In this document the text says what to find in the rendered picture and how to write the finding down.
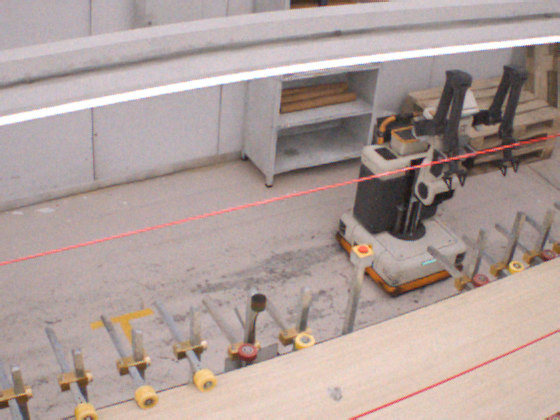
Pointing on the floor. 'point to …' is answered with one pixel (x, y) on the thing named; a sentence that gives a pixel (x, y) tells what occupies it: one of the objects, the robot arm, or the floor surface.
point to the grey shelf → (362, 126)
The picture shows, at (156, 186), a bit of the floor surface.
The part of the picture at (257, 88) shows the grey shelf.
